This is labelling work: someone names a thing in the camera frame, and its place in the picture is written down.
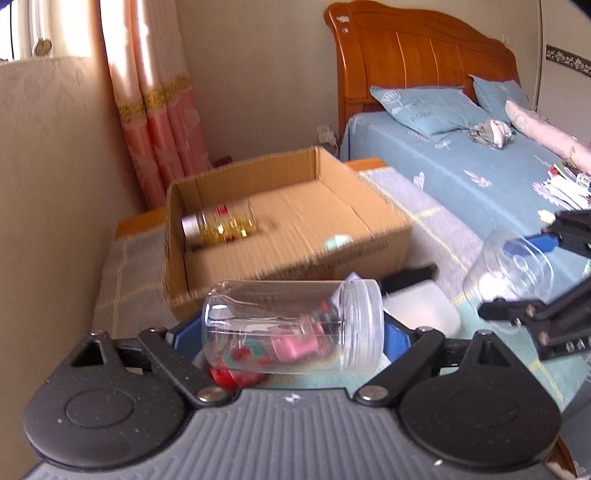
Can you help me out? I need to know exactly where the cardboard box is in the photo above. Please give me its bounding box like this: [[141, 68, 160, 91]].
[[164, 146, 413, 321]]

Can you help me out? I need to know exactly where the crumpled grey cloth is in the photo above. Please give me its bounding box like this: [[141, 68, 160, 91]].
[[468, 119, 515, 151]]

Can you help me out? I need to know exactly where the window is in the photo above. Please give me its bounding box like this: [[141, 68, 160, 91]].
[[0, 0, 102, 61]]

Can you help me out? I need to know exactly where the red toy car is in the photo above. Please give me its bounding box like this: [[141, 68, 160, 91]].
[[210, 364, 266, 388]]

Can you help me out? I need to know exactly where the white wall socket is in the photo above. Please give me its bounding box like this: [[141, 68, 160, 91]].
[[316, 121, 340, 145]]

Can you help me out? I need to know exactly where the capsule bottle with silver cap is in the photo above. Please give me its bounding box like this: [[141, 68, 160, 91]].
[[181, 199, 259, 252]]

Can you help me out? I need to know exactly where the large blue pillow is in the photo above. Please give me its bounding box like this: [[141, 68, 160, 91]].
[[369, 85, 492, 138]]

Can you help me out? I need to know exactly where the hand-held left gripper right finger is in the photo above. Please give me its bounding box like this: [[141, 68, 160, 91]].
[[353, 318, 513, 407]]

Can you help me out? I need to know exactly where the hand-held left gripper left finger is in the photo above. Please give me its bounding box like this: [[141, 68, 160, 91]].
[[69, 314, 236, 409]]

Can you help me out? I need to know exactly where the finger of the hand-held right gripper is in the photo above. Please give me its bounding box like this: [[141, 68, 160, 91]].
[[478, 272, 591, 343], [503, 209, 591, 260]]

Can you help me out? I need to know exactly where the blue leaf-print bed sheet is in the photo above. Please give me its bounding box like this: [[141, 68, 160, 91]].
[[339, 111, 591, 250]]

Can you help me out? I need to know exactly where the stack of books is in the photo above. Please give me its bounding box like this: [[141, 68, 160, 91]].
[[547, 159, 591, 210]]

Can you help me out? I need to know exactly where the pink pillow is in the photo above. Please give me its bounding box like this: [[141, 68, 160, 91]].
[[504, 98, 591, 162]]

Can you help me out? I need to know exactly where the small blue pillow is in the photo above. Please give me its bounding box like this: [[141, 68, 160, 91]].
[[468, 75, 531, 125]]

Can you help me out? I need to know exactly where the clear plastic cup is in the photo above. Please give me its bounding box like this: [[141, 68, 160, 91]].
[[463, 227, 555, 326]]

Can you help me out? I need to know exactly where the white plastic bottle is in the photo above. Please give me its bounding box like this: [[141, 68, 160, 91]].
[[382, 281, 461, 344]]

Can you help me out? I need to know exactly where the clear plastic jar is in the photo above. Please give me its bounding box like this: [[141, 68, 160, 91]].
[[202, 278, 385, 376]]

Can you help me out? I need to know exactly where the wooden bed headboard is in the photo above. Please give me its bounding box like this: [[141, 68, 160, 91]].
[[323, 0, 520, 139]]

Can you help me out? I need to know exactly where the pink curtain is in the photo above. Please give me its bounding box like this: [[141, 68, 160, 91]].
[[99, 0, 215, 208]]

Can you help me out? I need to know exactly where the wooden table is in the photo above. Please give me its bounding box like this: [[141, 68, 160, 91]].
[[113, 157, 580, 480]]

